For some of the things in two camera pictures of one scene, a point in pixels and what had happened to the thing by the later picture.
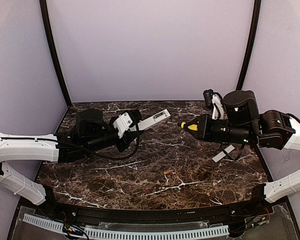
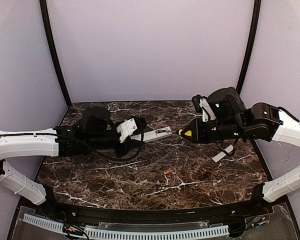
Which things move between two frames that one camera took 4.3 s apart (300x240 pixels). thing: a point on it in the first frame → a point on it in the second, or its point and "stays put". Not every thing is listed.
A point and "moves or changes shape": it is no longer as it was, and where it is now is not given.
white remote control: (159, 117) → (154, 134)
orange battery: (169, 172) stays put
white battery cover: (218, 157) stays put
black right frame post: (255, 22) stays put
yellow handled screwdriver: (193, 127) moves or changes shape
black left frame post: (43, 6) stays put
